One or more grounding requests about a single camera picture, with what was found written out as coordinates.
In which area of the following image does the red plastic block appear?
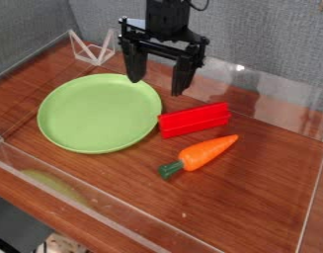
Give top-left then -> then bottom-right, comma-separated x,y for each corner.
159,102 -> 232,138

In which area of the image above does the orange toy carrot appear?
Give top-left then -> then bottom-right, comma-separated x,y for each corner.
159,134 -> 240,179

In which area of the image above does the green plate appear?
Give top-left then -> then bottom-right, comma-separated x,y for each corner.
38,73 -> 162,154

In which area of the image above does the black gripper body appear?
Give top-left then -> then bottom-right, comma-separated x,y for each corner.
119,0 -> 210,65

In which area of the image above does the clear acrylic enclosure wall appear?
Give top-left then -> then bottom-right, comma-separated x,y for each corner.
0,37 -> 323,253

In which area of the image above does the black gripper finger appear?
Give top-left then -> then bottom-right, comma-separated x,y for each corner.
122,40 -> 149,83
171,56 -> 197,96

